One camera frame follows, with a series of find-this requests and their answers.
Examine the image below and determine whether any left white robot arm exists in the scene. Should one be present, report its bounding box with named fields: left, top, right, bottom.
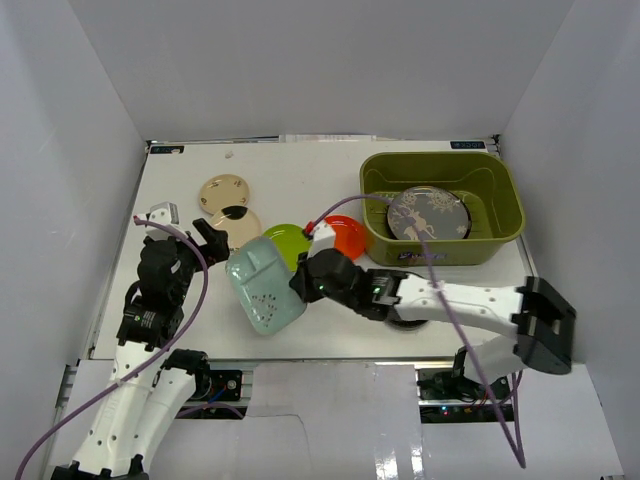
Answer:
left=51, top=214, right=230, bottom=479

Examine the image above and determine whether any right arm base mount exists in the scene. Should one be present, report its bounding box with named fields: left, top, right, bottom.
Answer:
left=414, top=358, right=498, bottom=425

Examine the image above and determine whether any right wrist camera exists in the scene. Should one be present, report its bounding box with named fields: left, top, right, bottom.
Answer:
left=303, top=220, right=337, bottom=257

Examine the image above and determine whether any blue corner label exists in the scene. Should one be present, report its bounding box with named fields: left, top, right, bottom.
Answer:
left=450, top=140, right=486, bottom=150
left=149, top=145, right=185, bottom=155

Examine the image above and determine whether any grey reindeer pattern plate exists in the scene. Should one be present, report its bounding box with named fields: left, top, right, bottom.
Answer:
left=386, top=186, right=472, bottom=241

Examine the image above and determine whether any cream plate with black spot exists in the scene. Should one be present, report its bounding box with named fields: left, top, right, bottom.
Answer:
left=208, top=205, right=262, bottom=251

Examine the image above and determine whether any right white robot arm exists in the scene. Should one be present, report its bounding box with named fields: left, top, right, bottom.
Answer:
left=289, top=249, right=577, bottom=399

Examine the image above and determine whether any olive green plastic bin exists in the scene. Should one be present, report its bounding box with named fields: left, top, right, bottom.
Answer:
left=360, top=151, right=525, bottom=266

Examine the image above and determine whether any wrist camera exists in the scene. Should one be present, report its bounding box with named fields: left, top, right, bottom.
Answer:
left=134, top=201, right=180, bottom=227
left=303, top=220, right=337, bottom=257

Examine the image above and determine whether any right blue corner label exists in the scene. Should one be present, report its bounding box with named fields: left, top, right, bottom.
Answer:
left=450, top=140, right=486, bottom=150

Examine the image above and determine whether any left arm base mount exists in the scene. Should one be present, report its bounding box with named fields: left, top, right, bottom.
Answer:
left=190, top=368, right=243, bottom=402

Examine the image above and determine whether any light blue rectangular dish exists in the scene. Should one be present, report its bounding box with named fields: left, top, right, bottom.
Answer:
left=225, top=236, right=306, bottom=336

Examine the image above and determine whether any lime green plate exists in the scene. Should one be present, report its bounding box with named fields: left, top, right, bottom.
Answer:
left=263, top=223, right=311, bottom=272

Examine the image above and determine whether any glossy black plate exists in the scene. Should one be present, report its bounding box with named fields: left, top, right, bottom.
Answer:
left=385, top=319, right=429, bottom=331

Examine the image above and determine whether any beige plate with small marks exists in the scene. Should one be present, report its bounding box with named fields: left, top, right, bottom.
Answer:
left=198, top=174, right=250, bottom=214

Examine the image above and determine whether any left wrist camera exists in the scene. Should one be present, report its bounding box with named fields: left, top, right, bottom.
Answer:
left=134, top=201, right=180, bottom=227

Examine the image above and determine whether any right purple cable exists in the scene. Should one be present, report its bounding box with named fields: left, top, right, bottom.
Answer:
left=304, top=194, right=529, bottom=470

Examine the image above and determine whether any left blue corner label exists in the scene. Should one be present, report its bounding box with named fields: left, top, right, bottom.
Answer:
left=149, top=145, right=185, bottom=155

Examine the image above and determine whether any orange plate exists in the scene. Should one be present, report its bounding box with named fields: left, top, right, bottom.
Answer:
left=325, top=215, right=366, bottom=261

